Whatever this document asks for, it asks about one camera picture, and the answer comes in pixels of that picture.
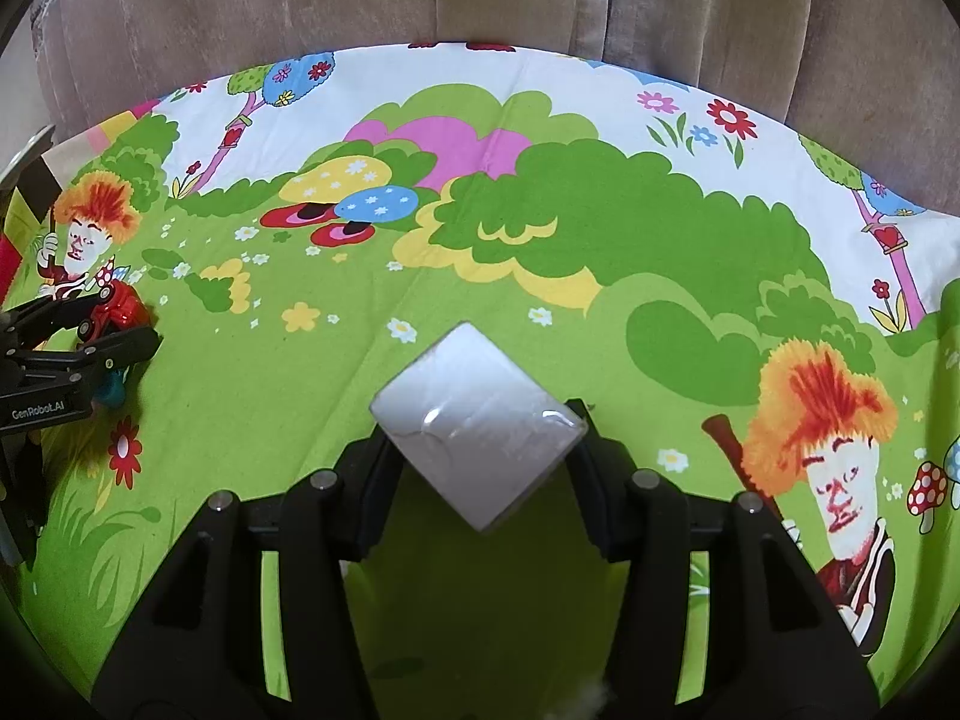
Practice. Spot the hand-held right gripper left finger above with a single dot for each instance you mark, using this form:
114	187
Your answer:
367	510

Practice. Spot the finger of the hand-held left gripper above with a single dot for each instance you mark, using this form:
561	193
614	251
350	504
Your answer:
90	360
45	322

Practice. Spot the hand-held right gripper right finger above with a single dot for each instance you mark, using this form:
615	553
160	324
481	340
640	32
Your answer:
600	495

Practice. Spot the red toy car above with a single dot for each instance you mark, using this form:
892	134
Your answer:
124	311

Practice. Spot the white plastic cube box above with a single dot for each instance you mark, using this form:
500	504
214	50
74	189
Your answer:
480	420

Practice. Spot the small teal toy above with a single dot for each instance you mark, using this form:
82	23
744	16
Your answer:
112	390

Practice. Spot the cartoon printed green blanket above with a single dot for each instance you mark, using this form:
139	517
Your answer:
525	277

